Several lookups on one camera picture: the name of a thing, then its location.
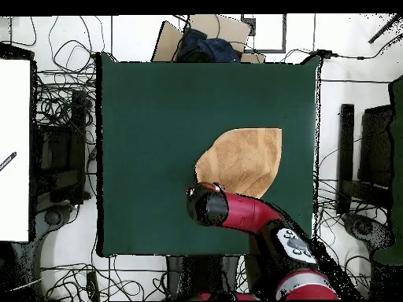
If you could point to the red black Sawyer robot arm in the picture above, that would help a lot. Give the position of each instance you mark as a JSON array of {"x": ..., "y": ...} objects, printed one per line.
[{"x": 252, "y": 217}]

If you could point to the white desk top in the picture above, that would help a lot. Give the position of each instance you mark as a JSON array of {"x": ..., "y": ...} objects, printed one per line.
[{"x": 14, "y": 141}]

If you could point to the dark green table cloth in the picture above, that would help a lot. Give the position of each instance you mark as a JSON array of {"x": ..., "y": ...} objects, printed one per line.
[{"x": 151, "y": 125}]

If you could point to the black tripod leg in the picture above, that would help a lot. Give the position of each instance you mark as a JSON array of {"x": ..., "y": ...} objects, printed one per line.
[{"x": 382, "y": 31}]

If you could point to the dark green draped cloth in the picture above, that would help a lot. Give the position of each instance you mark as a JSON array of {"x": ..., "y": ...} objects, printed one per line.
[{"x": 397, "y": 157}]

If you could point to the office chair base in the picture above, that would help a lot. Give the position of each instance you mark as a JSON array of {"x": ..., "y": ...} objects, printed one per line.
[
  {"x": 52, "y": 217},
  {"x": 365, "y": 228}
]

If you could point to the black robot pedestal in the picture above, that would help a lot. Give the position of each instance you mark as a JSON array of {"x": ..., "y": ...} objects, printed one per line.
[{"x": 201, "y": 276}]

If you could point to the tan terry towel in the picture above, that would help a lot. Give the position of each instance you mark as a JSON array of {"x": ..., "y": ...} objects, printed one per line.
[{"x": 245, "y": 157}]

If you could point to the dark blue clothing pile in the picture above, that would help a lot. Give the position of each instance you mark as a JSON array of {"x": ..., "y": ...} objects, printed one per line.
[{"x": 207, "y": 47}]

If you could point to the black power strip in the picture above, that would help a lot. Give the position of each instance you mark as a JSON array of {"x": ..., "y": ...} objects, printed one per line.
[{"x": 92, "y": 284}]

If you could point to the open cardboard box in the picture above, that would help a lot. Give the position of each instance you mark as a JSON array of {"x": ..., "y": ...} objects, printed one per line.
[{"x": 226, "y": 30}]

